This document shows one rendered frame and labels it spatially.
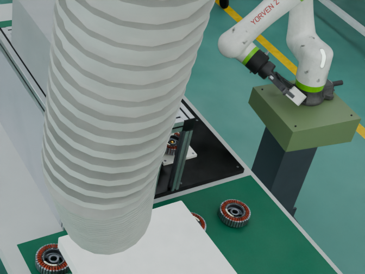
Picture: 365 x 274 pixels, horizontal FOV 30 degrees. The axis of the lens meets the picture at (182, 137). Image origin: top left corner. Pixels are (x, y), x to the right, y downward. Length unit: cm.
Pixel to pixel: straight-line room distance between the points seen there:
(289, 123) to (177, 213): 113
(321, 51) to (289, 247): 84
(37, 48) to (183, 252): 88
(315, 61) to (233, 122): 142
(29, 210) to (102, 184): 151
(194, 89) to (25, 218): 224
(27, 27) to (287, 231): 114
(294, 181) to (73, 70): 255
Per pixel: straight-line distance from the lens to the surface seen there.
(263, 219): 249
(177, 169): 239
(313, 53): 283
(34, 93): 226
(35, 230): 230
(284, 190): 322
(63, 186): 90
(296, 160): 310
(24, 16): 229
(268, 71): 279
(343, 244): 365
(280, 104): 290
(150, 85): 71
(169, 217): 175
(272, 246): 241
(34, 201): 239
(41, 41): 218
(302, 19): 292
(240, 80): 455
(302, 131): 278
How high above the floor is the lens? 245
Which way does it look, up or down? 38 degrees down
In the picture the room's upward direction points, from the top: 13 degrees clockwise
